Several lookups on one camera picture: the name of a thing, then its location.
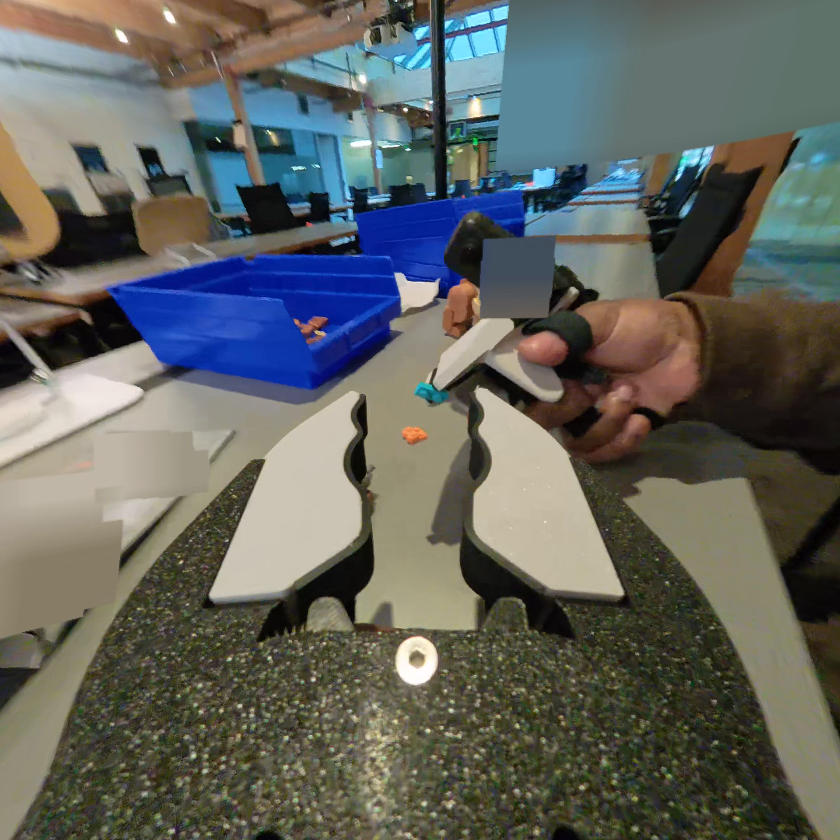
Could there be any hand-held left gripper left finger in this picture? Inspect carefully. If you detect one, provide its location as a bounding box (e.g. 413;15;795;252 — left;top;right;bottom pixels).
209;392;374;605

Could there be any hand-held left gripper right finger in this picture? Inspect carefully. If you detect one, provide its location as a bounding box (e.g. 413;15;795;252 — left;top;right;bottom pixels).
462;388;624;598

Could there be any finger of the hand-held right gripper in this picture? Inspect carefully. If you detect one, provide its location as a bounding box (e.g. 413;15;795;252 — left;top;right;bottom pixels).
432;318;517;391

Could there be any blue plastic bin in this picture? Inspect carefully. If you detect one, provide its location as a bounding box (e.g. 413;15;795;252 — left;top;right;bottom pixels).
108;254;403;389

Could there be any person's right forearm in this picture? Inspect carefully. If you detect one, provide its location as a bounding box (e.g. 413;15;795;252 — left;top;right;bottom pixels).
669;289;840;473

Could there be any grey desk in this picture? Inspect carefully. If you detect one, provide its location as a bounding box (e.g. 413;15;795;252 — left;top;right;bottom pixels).
0;298;840;840

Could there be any white desk stand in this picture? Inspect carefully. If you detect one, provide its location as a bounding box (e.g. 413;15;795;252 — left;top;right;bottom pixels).
0;318;145;468

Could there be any person's right hand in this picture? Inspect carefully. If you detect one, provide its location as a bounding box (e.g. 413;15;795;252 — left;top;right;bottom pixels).
518;298;703;463

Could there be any brown toy brick animal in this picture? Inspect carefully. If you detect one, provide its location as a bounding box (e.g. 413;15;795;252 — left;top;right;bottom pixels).
441;279;483;339

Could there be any stack of blue bins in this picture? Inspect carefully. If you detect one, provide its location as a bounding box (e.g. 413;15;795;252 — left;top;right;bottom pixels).
354;190;526;280

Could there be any white crumpled paper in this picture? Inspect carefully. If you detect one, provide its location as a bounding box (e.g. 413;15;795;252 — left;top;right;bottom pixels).
394;272;442;315

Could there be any grey instruction booklet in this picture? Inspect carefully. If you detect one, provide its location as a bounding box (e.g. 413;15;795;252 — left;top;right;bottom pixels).
121;430;235;559

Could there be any black pole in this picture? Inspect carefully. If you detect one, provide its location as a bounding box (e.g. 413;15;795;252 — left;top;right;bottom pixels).
430;0;448;198

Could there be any long wooden table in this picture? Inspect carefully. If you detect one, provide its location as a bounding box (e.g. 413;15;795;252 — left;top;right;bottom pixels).
0;222;358;308

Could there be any wood-framed black panel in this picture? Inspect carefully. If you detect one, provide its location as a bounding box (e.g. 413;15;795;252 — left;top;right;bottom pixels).
0;121;61;263

